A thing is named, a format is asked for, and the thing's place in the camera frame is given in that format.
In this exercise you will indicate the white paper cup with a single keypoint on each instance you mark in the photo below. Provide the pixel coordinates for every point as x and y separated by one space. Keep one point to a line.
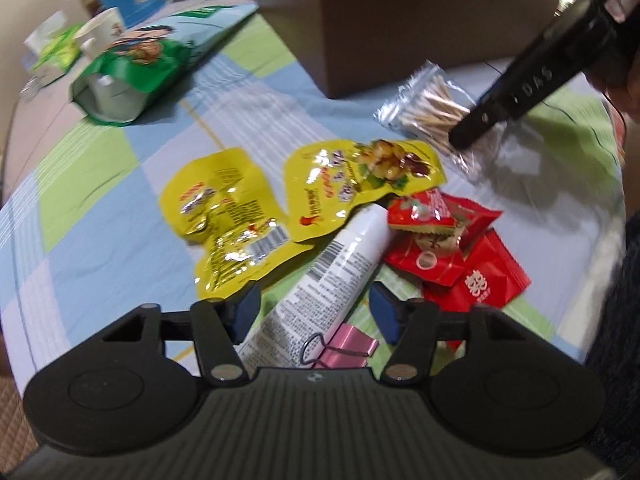
100 30

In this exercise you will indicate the brown cardboard box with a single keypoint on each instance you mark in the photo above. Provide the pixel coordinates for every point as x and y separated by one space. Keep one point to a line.
400 20

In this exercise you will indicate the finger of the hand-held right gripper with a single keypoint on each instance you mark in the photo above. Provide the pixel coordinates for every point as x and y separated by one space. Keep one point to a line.
472 127

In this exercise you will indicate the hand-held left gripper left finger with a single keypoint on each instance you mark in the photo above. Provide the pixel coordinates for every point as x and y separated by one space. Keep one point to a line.
247 311

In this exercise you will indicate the plain red candy packet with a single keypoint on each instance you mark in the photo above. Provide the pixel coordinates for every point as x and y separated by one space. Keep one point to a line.
482 282

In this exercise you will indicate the pink binder clip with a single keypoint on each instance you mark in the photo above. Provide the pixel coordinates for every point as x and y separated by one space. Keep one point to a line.
350 342

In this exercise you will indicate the person's right hand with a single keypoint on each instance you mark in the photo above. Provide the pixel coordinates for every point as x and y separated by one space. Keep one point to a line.
617 87

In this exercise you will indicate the white tube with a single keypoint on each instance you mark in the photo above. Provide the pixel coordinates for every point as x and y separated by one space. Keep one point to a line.
325 280

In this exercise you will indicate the person's dark clothing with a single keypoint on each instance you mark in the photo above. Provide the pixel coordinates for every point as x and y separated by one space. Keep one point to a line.
615 335

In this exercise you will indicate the yellow chestnut snack packet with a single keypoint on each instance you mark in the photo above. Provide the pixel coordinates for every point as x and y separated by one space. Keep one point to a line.
325 190

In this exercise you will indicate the large green snack bag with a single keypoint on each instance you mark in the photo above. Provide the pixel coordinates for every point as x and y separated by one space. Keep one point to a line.
150 60

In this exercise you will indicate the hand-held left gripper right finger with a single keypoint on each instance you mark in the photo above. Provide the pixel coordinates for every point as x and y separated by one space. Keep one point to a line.
385 316

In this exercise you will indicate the yellow barcode snack packet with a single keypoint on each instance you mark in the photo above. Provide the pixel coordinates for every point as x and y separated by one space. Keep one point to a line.
220 210

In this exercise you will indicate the red candy with picture print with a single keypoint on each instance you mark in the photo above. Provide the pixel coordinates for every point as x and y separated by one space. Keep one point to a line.
435 210

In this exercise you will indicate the green tissue pack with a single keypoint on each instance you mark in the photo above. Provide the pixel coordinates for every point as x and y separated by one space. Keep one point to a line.
62 52

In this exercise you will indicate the checkered tablecloth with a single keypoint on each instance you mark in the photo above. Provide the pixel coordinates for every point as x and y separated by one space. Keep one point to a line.
125 240

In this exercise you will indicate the bag of cotton swabs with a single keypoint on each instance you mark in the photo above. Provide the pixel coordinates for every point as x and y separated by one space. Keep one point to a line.
425 105

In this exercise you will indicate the red candy with gold edge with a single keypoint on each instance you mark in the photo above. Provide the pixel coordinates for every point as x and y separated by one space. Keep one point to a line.
425 262

